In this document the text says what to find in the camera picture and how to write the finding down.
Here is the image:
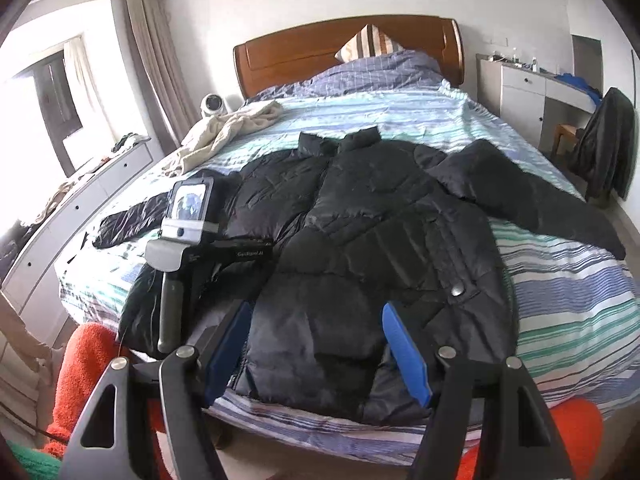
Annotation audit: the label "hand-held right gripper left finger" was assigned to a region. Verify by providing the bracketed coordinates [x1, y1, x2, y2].
[57, 300, 254, 480]

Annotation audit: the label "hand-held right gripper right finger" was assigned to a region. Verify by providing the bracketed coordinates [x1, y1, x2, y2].
[381, 302, 576, 480]

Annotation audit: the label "black puffer jacket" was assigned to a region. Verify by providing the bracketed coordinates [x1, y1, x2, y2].
[92, 127, 628, 423]

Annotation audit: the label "white dresser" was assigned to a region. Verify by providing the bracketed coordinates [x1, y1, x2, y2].
[0, 135, 156, 346]

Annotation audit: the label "beige cloth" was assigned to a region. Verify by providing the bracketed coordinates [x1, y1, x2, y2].
[175, 100, 286, 173]

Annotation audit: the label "person's orange fleece pants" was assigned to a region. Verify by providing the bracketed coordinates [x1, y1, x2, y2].
[45, 322, 604, 480]

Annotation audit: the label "white round fan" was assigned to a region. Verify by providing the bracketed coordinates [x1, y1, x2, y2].
[200, 92, 229, 119]

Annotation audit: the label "bed with striped sheet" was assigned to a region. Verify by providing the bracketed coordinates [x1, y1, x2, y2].
[52, 50, 640, 456]

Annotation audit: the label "grey-brown curtain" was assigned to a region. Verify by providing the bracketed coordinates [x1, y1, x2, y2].
[122, 0, 201, 147]

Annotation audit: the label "window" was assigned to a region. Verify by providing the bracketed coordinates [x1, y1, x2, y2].
[0, 35, 87, 171]

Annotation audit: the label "person's green sweater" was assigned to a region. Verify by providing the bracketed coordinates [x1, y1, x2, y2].
[7, 442, 63, 480]

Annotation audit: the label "wooden headboard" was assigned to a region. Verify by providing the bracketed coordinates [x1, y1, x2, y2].
[233, 16, 466, 101]

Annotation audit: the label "wooden chair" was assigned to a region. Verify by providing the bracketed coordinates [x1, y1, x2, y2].
[552, 122, 587, 157]

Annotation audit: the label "blue checked pillow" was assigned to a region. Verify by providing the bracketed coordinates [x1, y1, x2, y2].
[245, 50, 451, 103]

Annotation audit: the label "white bedside cabinet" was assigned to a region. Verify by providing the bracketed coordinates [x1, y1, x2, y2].
[475, 52, 601, 161]

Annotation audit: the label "dark jacket on chair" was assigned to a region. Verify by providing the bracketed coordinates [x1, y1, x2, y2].
[575, 87, 637, 207]

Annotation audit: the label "striped pillow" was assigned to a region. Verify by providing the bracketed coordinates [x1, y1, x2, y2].
[334, 24, 406, 63]

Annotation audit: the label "blue cloth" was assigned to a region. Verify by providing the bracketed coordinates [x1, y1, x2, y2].
[555, 72, 604, 107]

